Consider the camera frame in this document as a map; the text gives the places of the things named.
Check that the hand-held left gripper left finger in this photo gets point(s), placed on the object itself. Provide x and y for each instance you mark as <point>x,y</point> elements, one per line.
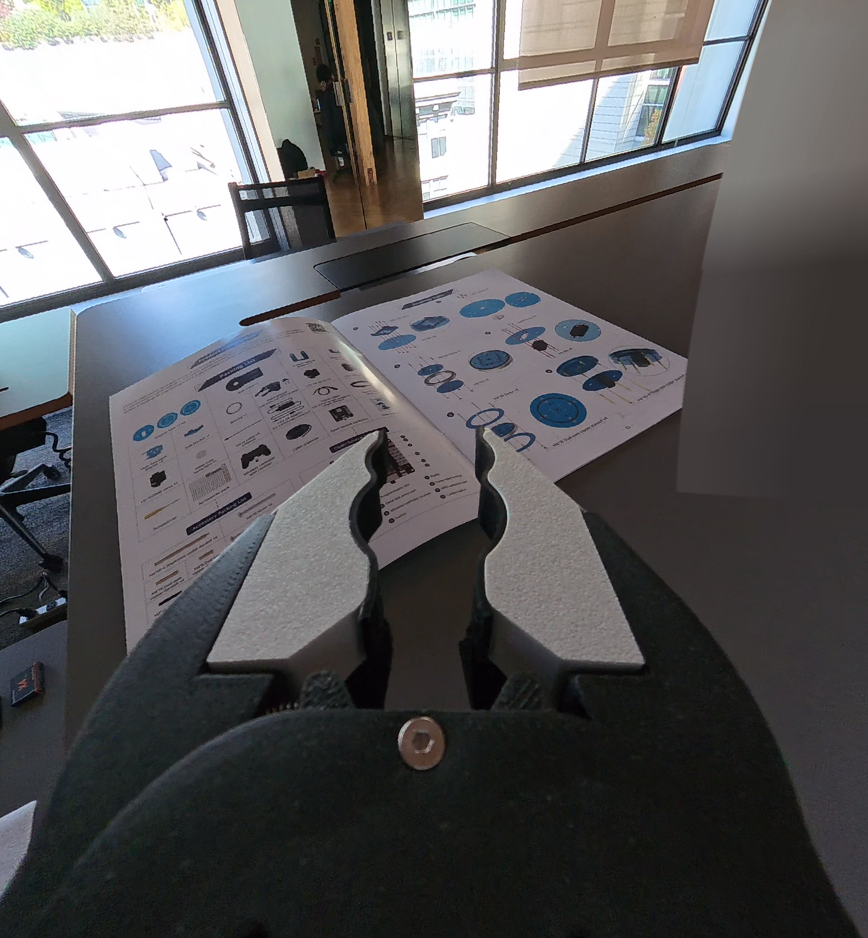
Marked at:
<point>295,586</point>

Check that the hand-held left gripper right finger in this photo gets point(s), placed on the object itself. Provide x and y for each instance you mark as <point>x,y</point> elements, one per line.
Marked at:
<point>558,586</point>

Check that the instruction manual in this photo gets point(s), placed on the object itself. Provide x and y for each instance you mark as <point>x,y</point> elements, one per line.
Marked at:
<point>258,410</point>

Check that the dark desk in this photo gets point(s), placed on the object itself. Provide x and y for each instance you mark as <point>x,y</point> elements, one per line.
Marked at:
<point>16,769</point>

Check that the black office chair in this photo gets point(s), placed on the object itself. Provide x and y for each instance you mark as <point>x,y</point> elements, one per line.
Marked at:
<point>9,498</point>

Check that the black backpack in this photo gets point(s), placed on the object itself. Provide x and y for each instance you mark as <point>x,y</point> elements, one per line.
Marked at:
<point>292,157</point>

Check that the large grid window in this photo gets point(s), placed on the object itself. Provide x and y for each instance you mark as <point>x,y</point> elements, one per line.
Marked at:
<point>111,183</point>

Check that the beige roller blind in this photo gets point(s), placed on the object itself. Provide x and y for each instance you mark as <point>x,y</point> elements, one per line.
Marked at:
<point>610,36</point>

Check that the dark frame chair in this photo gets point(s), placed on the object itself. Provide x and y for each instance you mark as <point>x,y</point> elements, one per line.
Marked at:
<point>280,194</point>

